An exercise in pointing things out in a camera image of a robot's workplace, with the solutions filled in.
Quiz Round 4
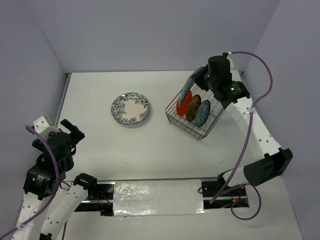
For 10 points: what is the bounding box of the dark teal glazed plate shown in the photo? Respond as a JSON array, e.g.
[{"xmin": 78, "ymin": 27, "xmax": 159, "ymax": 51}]
[{"xmin": 178, "ymin": 66, "xmax": 204, "ymax": 107}]

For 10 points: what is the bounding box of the small blue patterned plate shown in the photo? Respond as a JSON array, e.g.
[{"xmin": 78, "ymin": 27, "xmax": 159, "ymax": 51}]
[{"xmin": 195, "ymin": 100, "xmax": 211, "ymax": 128}]

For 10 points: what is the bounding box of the brown speckled plate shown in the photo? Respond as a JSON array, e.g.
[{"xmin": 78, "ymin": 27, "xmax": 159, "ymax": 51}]
[{"xmin": 185, "ymin": 94, "xmax": 202, "ymax": 122}]

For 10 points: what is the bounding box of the orange translucent plate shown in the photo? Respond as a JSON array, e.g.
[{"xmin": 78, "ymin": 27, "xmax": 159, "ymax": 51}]
[{"xmin": 176, "ymin": 90, "xmax": 193, "ymax": 116}]

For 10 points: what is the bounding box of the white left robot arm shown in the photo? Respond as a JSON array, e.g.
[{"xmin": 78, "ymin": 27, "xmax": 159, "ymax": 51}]
[{"xmin": 12, "ymin": 116, "xmax": 98, "ymax": 240}]

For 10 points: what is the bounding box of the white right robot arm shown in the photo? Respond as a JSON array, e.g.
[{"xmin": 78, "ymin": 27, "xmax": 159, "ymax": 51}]
[{"xmin": 192, "ymin": 52, "xmax": 293, "ymax": 196}]

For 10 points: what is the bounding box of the silver foil tape sheet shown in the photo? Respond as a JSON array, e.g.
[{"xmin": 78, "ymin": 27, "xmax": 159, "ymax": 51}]
[{"xmin": 112, "ymin": 179, "xmax": 205, "ymax": 217}]

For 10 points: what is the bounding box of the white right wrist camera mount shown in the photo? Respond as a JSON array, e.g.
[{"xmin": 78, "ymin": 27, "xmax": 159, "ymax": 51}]
[{"xmin": 222, "ymin": 51, "xmax": 235, "ymax": 70}]

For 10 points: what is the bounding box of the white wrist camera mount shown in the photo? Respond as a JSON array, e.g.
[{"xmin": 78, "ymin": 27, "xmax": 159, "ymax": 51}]
[
  {"xmin": 33, "ymin": 116, "xmax": 60, "ymax": 140},
  {"xmin": 222, "ymin": 51, "xmax": 235, "ymax": 70}
]

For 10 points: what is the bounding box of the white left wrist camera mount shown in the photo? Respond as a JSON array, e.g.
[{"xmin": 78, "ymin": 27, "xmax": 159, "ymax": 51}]
[{"xmin": 33, "ymin": 116, "xmax": 60, "ymax": 140}]

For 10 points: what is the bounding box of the black wire dish rack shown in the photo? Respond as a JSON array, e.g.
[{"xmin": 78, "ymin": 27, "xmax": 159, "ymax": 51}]
[{"xmin": 165, "ymin": 77, "xmax": 224, "ymax": 140}]

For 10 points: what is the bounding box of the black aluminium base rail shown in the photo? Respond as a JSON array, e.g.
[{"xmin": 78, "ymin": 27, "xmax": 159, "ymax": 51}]
[{"xmin": 75, "ymin": 178, "xmax": 249, "ymax": 217}]

